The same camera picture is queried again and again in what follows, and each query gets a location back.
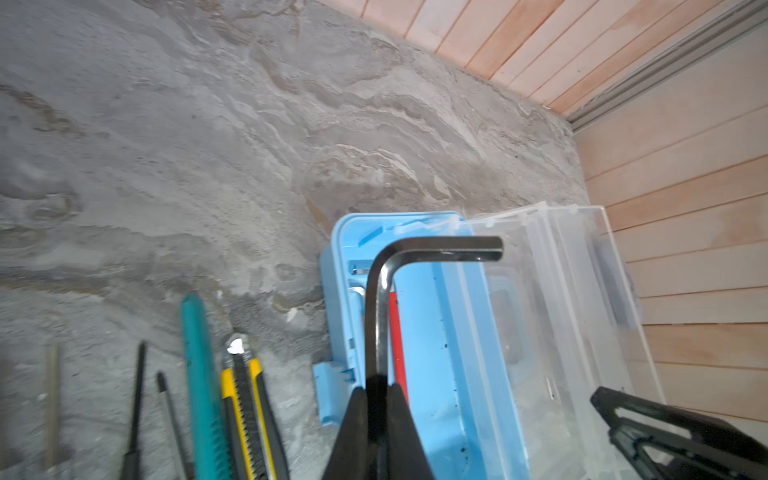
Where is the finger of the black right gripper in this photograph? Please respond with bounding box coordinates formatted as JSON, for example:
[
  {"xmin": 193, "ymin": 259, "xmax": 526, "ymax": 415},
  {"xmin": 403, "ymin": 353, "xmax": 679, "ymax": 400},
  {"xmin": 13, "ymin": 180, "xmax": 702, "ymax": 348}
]
[{"xmin": 590, "ymin": 387, "xmax": 767, "ymax": 479}]

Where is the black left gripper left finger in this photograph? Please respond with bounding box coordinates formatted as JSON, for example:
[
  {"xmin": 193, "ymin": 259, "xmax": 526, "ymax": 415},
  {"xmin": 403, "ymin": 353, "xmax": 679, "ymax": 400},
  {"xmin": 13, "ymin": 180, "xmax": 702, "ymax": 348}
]
[{"xmin": 322, "ymin": 388, "xmax": 368, "ymax": 480}]

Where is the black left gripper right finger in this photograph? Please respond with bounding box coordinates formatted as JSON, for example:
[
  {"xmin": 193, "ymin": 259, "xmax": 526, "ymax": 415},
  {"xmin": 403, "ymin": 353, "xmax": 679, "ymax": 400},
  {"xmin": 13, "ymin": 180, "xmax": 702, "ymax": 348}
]
[{"xmin": 386, "ymin": 384, "xmax": 435, "ymax": 480}]

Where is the red handled tool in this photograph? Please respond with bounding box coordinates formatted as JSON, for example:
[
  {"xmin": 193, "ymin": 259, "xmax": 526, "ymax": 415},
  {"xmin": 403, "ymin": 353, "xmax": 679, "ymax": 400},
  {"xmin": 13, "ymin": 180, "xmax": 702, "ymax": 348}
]
[{"xmin": 389, "ymin": 291, "xmax": 409, "ymax": 402}]

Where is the blue clear-lid tool box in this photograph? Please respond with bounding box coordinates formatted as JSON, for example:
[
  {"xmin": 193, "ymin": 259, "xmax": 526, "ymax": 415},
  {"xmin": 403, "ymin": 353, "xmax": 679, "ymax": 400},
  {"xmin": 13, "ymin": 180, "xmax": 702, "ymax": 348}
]
[{"xmin": 313, "ymin": 203, "xmax": 665, "ymax": 479}]

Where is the black hex key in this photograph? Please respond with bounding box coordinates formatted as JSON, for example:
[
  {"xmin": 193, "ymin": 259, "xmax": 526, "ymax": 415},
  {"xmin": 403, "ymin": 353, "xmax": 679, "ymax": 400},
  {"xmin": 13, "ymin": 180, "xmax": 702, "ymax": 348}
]
[{"xmin": 364, "ymin": 236, "xmax": 504, "ymax": 479}]

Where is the yellow black utility knife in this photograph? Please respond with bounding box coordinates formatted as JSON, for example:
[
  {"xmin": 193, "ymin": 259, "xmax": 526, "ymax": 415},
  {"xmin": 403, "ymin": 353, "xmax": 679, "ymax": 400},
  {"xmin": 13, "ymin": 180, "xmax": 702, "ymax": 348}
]
[{"xmin": 221, "ymin": 333, "xmax": 290, "ymax": 480}]

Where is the yellow black screwdriver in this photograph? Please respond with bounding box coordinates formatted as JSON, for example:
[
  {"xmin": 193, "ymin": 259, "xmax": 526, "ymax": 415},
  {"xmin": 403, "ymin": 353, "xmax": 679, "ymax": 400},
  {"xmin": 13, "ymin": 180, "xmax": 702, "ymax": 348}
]
[{"xmin": 119, "ymin": 341, "xmax": 147, "ymax": 480}]

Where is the teal handled tool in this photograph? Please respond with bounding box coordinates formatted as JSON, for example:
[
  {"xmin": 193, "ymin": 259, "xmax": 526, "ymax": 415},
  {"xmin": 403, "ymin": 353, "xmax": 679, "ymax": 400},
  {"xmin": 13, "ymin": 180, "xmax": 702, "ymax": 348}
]
[{"xmin": 181, "ymin": 293, "xmax": 232, "ymax": 480}]

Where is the orange handled screwdriver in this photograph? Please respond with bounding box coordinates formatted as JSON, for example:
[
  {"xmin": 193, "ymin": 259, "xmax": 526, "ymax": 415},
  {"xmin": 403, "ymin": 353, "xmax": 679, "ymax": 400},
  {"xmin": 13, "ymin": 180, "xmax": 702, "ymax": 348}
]
[{"xmin": 44, "ymin": 344, "xmax": 60, "ymax": 479}]

